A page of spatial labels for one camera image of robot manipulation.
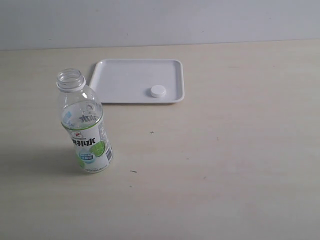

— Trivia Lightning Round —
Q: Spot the white bottle cap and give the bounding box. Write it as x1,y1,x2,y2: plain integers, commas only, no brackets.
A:
150,85,166,98

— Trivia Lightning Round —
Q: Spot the white rectangular tray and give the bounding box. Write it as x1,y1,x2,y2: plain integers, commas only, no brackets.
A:
89,59,185,104

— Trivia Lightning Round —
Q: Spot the clear plastic water bottle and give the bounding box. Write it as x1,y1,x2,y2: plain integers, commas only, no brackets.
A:
56,68,113,173

